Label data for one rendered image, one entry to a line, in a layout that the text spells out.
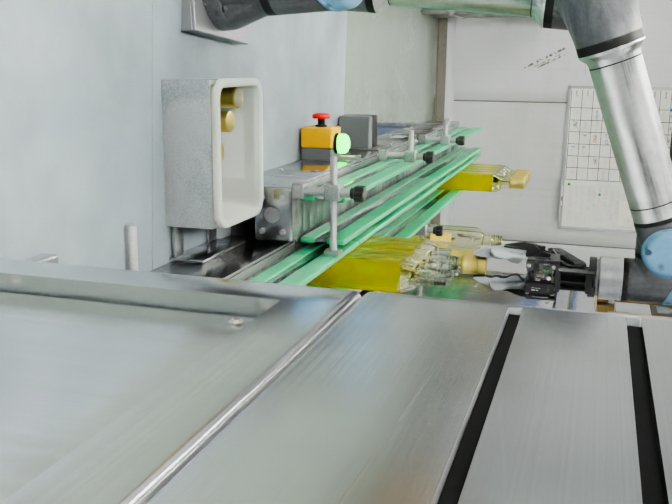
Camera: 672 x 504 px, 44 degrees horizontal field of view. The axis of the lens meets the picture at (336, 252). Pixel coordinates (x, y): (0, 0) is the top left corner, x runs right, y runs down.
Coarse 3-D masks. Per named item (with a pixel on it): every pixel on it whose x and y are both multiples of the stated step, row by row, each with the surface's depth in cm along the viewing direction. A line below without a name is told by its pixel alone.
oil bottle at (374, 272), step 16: (352, 256) 146; (368, 256) 146; (384, 256) 146; (400, 256) 147; (336, 272) 146; (352, 272) 145; (368, 272) 144; (384, 272) 143; (400, 272) 142; (416, 272) 143; (352, 288) 146; (368, 288) 145; (384, 288) 144; (400, 288) 143
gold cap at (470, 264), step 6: (462, 258) 152; (468, 258) 152; (474, 258) 152; (480, 258) 152; (486, 258) 152; (462, 264) 152; (468, 264) 152; (474, 264) 151; (480, 264) 151; (486, 264) 152; (462, 270) 152; (468, 270) 152; (474, 270) 152; (480, 270) 151; (486, 270) 153
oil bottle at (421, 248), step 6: (366, 240) 160; (372, 240) 160; (378, 240) 160; (360, 246) 156; (366, 246) 156; (372, 246) 155; (378, 246) 155; (384, 246) 155; (390, 246) 155; (396, 246) 155; (402, 246) 155; (408, 246) 155; (414, 246) 155; (420, 246) 155; (426, 246) 156; (420, 252) 153; (426, 252) 153; (426, 258) 153
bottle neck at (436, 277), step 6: (420, 270) 143; (426, 270) 143; (432, 270) 143; (438, 270) 143; (444, 270) 143; (420, 276) 143; (426, 276) 143; (432, 276) 142; (438, 276) 142; (444, 276) 142; (420, 282) 144; (426, 282) 143; (432, 282) 143; (438, 282) 142; (444, 282) 142
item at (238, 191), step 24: (216, 96) 121; (216, 120) 122; (240, 120) 138; (216, 144) 122; (240, 144) 138; (216, 168) 123; (240, 168) 139; (216, 192) 124; (240, 192) 140; (216, 216) 125; (240, 216) 132
